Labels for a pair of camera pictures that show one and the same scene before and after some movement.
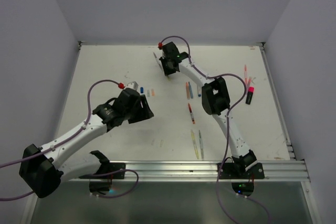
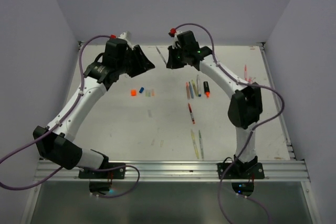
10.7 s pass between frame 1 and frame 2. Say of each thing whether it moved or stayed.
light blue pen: stayed
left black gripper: moved
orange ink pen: stayed
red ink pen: stayed
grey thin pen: moved
